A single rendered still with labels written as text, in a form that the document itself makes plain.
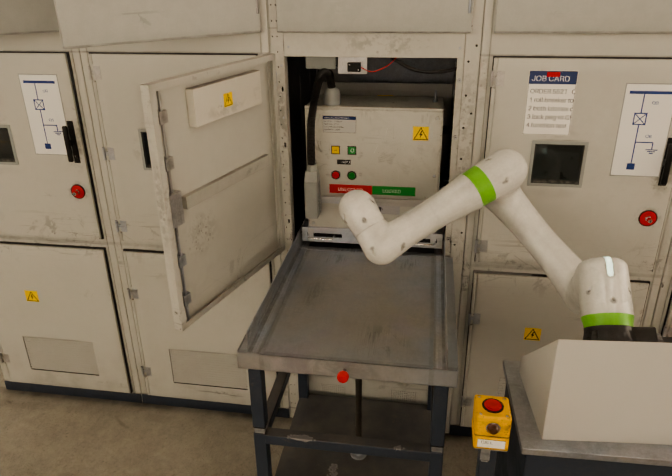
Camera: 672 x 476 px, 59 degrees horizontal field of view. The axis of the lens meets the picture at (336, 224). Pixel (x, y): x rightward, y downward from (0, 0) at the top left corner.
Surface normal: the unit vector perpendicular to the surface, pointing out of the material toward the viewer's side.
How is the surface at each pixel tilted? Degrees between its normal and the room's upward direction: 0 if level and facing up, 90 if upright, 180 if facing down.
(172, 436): 0
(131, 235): 90
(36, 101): 90
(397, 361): 0
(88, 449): 0
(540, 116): 90
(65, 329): 90
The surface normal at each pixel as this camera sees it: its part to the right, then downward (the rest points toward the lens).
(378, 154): -0.15, 0.40
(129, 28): 0.62, 0.31
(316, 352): -0.01, -0.91
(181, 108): 0.90, 0.16
